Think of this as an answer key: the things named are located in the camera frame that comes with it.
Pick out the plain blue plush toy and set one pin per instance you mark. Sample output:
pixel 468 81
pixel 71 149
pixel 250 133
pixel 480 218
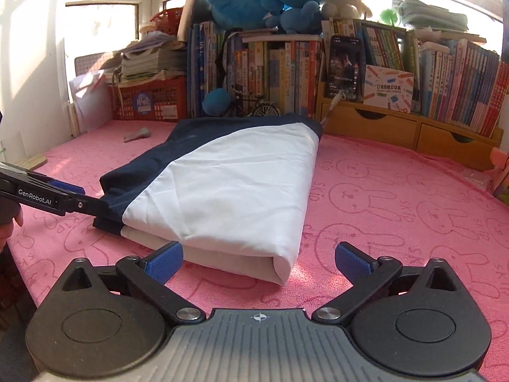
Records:
pixel 238 10

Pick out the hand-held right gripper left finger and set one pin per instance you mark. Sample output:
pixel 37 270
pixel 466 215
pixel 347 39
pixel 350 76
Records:
pixel 165 262

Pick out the navy and white jacket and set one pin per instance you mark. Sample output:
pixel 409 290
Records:
pixel 222 191

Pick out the white paper sheets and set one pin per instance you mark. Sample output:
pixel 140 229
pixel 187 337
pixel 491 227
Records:
pixel 89 99

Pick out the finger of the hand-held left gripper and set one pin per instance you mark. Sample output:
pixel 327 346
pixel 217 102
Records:
pixel 67 189
pixel 85 207

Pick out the clear plastic bag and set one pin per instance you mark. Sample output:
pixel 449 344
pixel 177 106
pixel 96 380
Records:
pixel 481 179

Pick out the small grey cloth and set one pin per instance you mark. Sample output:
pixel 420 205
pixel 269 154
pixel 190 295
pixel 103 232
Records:
pixel 137 135

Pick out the row of books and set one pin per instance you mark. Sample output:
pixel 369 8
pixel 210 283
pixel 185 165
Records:
pixel 449 83

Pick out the wooden drawer organizer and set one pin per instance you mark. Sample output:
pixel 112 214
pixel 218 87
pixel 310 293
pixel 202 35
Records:
pixel 397 131

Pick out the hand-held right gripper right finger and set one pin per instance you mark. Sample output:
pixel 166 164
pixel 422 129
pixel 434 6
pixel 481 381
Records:
pixel 352 260

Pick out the round blue plush ball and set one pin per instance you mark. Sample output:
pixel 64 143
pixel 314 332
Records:
pixel 216 101

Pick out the grey flat board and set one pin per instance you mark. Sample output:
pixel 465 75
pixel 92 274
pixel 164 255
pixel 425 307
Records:
pixel 187 16

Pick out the stack of papers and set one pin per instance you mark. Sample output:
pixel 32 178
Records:
pixel 151 59

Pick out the black smartphone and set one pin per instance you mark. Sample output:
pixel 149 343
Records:
pixel 344 67

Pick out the white printed cardboard box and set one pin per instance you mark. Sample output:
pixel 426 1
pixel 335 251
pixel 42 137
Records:
pixel 387 89

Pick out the teal folded cloth stack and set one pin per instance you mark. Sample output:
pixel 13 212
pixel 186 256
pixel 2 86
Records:
pixel 433 16

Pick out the green toy plant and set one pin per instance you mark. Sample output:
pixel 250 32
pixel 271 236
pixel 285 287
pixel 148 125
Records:
pixel 388 16

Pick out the red plastic basket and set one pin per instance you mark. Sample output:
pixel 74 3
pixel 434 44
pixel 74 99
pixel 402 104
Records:
pixel 169 24

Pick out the small wooden block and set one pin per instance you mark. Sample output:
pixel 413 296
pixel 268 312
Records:
pixel 32 164

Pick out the miniature bicycle model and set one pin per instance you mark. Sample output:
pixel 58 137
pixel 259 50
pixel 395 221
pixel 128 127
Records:
pixel 260 107

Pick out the person's left hand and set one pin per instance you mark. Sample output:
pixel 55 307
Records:
pixel 6 232

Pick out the red plastic crate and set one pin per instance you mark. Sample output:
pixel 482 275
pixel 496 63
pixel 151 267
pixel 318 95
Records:
pixel 159 99

